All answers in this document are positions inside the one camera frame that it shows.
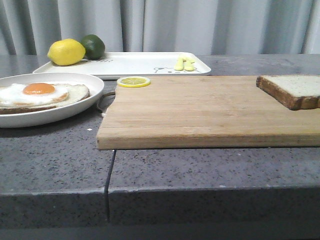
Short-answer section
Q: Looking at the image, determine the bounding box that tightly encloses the bottom bread slice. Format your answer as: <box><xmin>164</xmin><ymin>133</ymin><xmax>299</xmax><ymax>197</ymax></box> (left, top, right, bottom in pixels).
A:
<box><xmin>0</xmin><ymin>83</ymin><xmax>90</xmax><ymax>115</ymax></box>

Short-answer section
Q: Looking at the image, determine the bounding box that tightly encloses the white bear tray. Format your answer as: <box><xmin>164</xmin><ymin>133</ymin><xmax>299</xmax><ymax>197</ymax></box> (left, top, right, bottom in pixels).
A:
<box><xmin>33</xmin><ymin>52</ymin><xmax>211</xmax><ymax>80</ymax></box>

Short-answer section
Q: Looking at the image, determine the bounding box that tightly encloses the white round plate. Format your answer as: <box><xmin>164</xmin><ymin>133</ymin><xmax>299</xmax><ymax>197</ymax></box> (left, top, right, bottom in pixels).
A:
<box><xmin>0</xmin><ymin>73</ymin><xmax>105</xmax><ymax>128</ymax></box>

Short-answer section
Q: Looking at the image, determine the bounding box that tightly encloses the yellow plastic fork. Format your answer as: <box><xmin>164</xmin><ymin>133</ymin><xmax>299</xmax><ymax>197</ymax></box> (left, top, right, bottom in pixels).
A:
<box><xmin>174</xmin><ymin>56</ymin><xmax>185</xmax><ymax>71</ymax></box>

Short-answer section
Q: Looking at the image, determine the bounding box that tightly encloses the lemon slice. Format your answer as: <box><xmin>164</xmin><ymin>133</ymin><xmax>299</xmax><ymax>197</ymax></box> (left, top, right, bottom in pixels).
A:
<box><xmin>117</xmin><ymin>76</ymin><xmax>151</xmax><ymax>88</ymax></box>

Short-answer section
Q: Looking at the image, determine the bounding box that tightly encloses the green lime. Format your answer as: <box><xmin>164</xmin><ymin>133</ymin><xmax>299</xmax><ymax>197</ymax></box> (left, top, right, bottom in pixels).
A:
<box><xmin>80</xmin><ymin>34</ymin><xmax>106</xmax><ymax>60</ymax></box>

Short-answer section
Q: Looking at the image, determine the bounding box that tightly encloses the white bread slice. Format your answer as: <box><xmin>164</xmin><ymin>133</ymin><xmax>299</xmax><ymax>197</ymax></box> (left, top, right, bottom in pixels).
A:
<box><xmin>256</xmin><ymin>74</ymin><xmax>320</xmax><ymax>111</ymax></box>

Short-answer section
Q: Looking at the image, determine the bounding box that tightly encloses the yellow lemon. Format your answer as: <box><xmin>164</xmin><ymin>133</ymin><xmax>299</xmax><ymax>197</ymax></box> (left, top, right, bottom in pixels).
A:
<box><xmin>47</xmin><ymin>38</ymin><xmax>86</xmax><ymax>66</ymax></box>

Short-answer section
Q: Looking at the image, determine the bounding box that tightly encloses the grey curtain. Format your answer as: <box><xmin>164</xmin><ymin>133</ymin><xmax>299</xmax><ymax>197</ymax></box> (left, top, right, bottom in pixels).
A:
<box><xmin>0</xmin><ymin>0</ymin><xmax>320</xmax><ymax>55</ymax></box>

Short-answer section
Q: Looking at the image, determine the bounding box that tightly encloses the wooden cutting board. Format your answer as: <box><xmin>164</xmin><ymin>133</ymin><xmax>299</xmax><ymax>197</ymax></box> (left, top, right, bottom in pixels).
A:
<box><xmin>96</xmin><ymin>76</ymin><xmax>320</xmax><ymax>150</ymax></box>

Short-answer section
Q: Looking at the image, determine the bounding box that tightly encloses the fried egg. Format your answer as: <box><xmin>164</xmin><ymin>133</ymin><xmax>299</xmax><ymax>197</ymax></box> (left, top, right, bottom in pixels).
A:
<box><xmin>0</xmin><ymin>83</ymin><xmax>69</xmax><ymax>108</ymax></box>

